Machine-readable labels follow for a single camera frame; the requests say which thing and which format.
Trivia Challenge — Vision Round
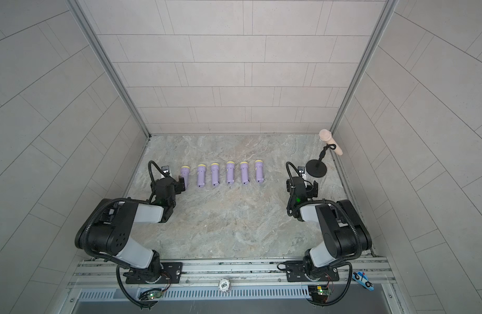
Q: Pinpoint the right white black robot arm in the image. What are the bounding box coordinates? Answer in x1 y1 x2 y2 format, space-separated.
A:
284 162 372 282

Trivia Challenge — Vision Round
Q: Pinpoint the purple flashlight horizontal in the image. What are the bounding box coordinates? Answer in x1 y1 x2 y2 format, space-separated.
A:
197 164 207 188

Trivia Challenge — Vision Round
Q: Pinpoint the right circuit board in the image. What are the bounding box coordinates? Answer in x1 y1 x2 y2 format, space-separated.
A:
308 285 332 304

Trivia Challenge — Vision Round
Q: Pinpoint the blue tag on rail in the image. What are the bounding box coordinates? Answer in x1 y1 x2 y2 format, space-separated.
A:
352 272 374 291

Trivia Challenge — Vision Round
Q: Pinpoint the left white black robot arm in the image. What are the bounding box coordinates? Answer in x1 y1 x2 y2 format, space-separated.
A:
74 160 188 283

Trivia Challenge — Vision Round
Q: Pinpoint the purple flashlight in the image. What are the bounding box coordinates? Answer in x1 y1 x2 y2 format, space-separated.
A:
210 163 220 187
226 161 235 184
255 160 264 183
180 166 190 190
240 161 250 184

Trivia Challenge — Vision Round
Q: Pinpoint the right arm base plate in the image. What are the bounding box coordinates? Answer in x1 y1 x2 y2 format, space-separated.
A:
277 260 340 282

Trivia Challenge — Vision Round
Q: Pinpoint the left green circuit board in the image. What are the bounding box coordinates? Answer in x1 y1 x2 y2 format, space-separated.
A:
138 288 166 302

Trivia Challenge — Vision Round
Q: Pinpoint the beige microphone on stand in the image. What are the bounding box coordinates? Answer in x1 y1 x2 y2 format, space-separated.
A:
319 129 343 156

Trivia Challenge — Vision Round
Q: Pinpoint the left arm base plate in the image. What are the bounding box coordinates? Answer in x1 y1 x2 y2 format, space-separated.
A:
122 262 183 285

